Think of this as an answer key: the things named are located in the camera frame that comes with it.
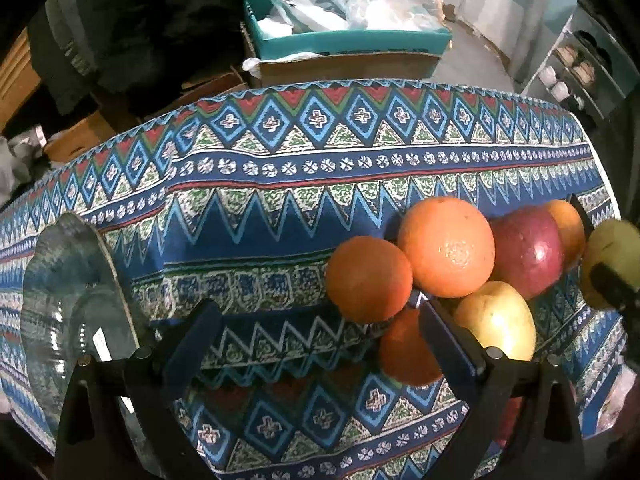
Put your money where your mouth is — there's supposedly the green pear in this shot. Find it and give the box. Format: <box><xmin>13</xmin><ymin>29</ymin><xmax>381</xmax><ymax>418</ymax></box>
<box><xmin>579</xmin><ymin>219</ymin><xmax>640</xmax><ymax>310</ymax></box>

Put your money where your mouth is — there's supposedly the small orange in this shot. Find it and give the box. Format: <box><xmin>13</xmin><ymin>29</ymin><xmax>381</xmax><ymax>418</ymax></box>
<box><xmin>326</xmin><ymin>236</ymin><xmax>413</xmax><ymax>324</ymax></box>

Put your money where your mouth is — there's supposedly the orange behind red apple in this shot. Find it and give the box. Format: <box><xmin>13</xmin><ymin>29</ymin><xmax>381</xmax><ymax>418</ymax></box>
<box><xmin>544</xmin><ymin>200</ymin><xmax>586</xmax><ymax>271</ymax></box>

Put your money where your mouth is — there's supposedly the red apple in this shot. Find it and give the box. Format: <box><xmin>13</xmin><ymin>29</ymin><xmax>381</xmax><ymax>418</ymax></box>
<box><xmin>489</xmin><ymin>206</ymin><xmax>564</xmax><ymax>300</ymax></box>

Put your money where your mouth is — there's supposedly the yellow apple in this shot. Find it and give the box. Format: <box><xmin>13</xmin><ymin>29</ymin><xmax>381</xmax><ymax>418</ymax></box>
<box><xmin>452</xmin><ymin>281</ymin><xmax>536</xmax><ymax>361</ymax></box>

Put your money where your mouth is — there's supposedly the clear glass plate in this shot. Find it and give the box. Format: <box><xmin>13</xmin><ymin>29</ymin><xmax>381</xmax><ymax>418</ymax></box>
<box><xmin>20</xmin><ymin>212</ymin><xmax>149</xmax><ymax>436</ymax></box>

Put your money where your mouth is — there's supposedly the orange under finger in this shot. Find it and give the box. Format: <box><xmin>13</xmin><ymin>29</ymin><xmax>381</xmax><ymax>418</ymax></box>
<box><xmin>378</xmin><ymin>308</ymin><xmax>442</xmax><ymax>387</ymax></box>

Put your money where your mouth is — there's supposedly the large orange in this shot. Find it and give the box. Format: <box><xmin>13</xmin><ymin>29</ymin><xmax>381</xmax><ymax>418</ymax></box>
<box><xmin>397</xmin><ymin>196</ymin><xmax>495</xmax><ymax>298</ymax></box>

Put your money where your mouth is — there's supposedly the grey shoe rack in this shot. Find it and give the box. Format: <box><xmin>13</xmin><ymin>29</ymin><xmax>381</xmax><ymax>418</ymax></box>
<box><xmin>522</xmin><ymin>0</ymin><xmax>639</xmax><ymax>127</ymax></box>

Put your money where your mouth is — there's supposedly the blue patterned tablecloth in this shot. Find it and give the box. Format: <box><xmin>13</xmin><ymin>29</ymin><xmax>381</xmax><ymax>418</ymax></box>
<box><xmin>1</xmin><ymin>80</ymin><xmax>620</xmax><ymax>479</ymax></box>

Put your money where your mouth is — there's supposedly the grey crumpled cloth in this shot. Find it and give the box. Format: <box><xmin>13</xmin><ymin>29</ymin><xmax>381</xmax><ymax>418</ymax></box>
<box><xmin>0</xmin><ymin>125</ymin><xmax>48</xmax><ymax>206</ymax></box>

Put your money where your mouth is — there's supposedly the wooden louvered cabinet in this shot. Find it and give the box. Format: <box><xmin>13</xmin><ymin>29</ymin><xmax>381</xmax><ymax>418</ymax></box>
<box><xmin>0</xmin><ymin>28</ymin><xmax>41</xmax><ymax>131</ymax></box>

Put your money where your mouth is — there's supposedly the clear plastic bag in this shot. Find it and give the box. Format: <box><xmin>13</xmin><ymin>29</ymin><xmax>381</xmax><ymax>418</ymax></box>
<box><xmin>346</xmin><ymin>0</ymin><xmax>446</xmax><ymax>32</ymax></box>

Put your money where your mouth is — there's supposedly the brown cardboard box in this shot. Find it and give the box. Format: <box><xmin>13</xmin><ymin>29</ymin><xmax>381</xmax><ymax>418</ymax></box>
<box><xmin>240</xmin><ymin>23</ymin><xmax>440</xmax><ymax>88</ymax></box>

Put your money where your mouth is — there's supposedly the black hanging jacket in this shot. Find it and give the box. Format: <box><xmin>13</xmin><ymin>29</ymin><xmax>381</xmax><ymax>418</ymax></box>
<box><xmin>27</xmin><ymin>0</ymin><xmax>245</xmax><ymax>117</ymax></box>

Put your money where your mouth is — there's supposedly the teal storage box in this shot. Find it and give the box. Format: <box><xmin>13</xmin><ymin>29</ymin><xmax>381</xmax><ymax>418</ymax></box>
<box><xmin>244</xmin><ymin>0</ymin><xmax>452</xmax><ymax>60</ymax></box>

